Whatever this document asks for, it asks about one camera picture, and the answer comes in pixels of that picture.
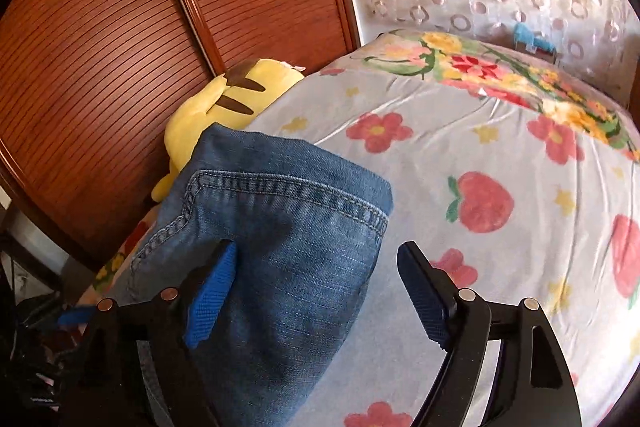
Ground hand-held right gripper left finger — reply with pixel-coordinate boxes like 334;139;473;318
55;240;238;427

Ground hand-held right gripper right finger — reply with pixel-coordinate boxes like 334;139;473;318
396;240;584;427

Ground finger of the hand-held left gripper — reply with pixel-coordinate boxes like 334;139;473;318
57;306;97;328

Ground blue denim pants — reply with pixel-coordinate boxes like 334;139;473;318
107;124;396;427

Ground dark clutter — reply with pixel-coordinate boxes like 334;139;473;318
0;227;96;427

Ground yellow plush toy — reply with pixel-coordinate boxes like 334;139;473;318
152;57;307;202

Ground grey floral blanket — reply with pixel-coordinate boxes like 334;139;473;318
357;27;640;162

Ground wooden slatted wardrobe doors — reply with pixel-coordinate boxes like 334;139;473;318
0;0;362;273

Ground blue plush toy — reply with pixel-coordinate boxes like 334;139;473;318
512;23;559;58

